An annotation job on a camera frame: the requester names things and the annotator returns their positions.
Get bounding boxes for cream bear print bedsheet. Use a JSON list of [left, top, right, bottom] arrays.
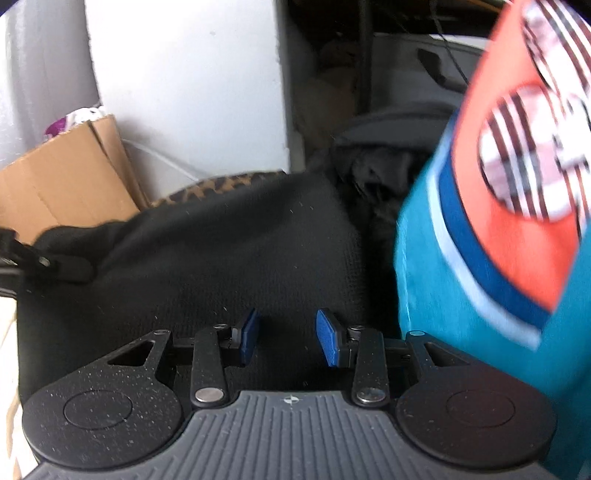
[[0, 295, 38, 480]]

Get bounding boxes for grey office chair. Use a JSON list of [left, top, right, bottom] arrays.
[[330, 34, 492, 153]]

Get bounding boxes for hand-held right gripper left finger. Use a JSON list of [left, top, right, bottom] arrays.
[[106, 308, 260, 409]]

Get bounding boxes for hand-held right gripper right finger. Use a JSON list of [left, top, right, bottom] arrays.
[[315, 308, 462, 409]]

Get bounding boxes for leopard print cushion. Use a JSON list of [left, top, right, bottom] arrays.
[[150, 170, 287, 208]]

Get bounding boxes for purple white cloth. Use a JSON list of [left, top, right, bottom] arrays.
[[44, 105, 109, 139]]

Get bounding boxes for brown cardboard sheet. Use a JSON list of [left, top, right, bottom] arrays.
[[0, 114, 151, 245]]

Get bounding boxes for dark cloth pile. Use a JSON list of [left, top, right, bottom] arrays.
[[314, 143, 430, 232]]

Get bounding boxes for black sweater with patterned sleeves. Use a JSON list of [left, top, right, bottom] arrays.
[[16, 173, 402, 402]]

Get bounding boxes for teal orange printed garment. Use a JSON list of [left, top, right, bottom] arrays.
[[393, 0, 591, 480]]

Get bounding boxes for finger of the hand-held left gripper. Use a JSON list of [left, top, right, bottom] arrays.
[[18, 246, 95, 284]]

